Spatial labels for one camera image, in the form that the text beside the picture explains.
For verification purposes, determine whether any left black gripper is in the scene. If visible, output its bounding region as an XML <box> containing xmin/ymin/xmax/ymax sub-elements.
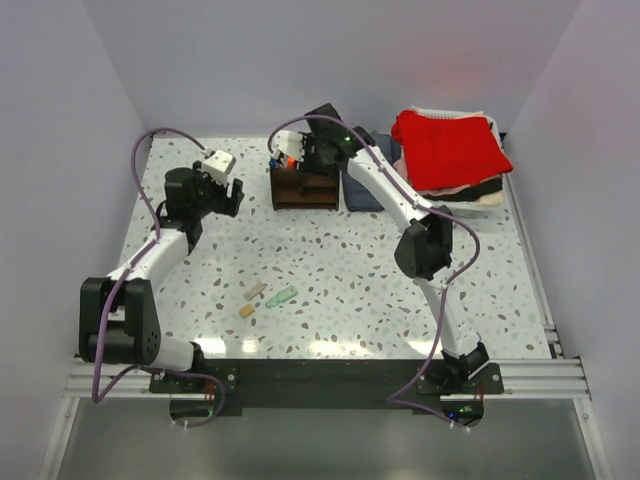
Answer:
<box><xmin>191</xmin><ymin>162</ymin><xmax>243</xmax><ymax>219</ymax></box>

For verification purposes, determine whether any brown wooden desk organizer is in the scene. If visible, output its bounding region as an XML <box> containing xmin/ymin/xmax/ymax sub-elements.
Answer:
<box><xmin>269</xmin><ymin>154</ymin><xmax>340</xmax><ymax>211</ymax></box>

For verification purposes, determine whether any beige eraser piece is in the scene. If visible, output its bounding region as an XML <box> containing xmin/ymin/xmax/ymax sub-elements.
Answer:
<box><xmin>244</xmin><ymin>283</ymin><xmax>266</xmax><ymax>301</ymax></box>

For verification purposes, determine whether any tan eraser block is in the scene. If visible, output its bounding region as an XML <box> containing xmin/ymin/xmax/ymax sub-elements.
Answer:
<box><xmin>239</xmin><ymin>304</ymin><xmax>255</xmax><ymax>318</ymax></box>

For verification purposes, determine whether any green clear correction tape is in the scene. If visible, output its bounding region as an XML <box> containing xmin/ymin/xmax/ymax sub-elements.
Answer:
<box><xmin>266</xmin><ymin>286</ymin><xmax>297</xmax><ymax>308</ymax></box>

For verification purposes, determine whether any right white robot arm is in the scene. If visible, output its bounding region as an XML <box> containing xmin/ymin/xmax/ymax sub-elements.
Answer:
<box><xmin>303</xmin><ymin>103</ymin><xmax>489</xmax><ymax>393</ymax></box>

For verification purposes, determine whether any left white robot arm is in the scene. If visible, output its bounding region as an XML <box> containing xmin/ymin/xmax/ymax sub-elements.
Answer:
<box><xmin>79</xmin><ymin>162</ymin><xmax>244</xmax><ymax>394</ymax></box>

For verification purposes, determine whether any blue folded towel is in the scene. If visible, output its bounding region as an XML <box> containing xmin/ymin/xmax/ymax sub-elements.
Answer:
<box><xmin>341</xmin><ymin>132</ymin><xmax>402</xmax><ymax>213</ymax></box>

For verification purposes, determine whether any pink cloth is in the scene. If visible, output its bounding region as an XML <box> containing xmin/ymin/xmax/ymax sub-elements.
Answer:
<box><xmin>393</xmin><ymin>157</ymin><xmax>411</xmax><ymax>183</ymax></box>

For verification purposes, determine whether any red folded cloth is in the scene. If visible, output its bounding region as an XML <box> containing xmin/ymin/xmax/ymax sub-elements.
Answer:
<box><xmin>391</xmin><ymin>110</ymin><xmax>513</xmax><ymax>191</ymax></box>

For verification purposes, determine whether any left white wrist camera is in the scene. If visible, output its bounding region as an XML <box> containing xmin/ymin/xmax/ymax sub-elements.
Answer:
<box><xmin>200</xmin><ymin>149</ymin><xmax>236</xmax><ymax>185</ymax></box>

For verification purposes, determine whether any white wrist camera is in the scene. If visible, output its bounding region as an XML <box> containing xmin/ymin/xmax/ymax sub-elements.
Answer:
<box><xmin>200</xmin><ymin>149</ymin><xmax>236</xmax><ymax>185</ymax></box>
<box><xmin>270</xmin><ymin>130</ymin><xmax>305</xmax><ymax>161</ymax></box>

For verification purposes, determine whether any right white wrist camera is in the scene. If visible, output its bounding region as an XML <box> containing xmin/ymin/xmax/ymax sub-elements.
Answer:
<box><xmin>270</xmin><ymin>130</ymin><xmax>305</xmax><ymax>161</ymax></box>

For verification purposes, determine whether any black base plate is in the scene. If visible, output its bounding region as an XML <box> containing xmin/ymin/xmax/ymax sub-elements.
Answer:
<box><xmin>148</xmin><ymin>355</ymin><xmax>503</xmax><ymax>418</ymax></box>

